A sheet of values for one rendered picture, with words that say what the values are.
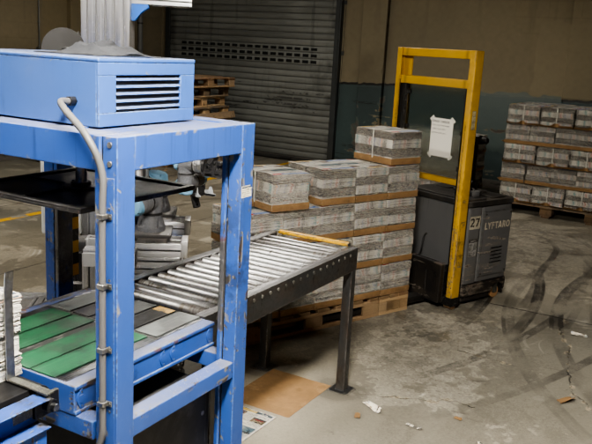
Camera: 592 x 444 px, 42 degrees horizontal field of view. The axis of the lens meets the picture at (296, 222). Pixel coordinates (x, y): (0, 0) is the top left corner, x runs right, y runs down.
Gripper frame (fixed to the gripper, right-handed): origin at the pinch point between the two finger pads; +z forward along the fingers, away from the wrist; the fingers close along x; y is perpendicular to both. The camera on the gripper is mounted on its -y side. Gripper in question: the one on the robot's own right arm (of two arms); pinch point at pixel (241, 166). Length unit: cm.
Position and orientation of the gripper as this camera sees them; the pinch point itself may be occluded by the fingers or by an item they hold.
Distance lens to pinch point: 370.2
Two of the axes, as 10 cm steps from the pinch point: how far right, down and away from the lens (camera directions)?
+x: -3.2, 0.8, -9.4
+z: 9.4, 1.3, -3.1
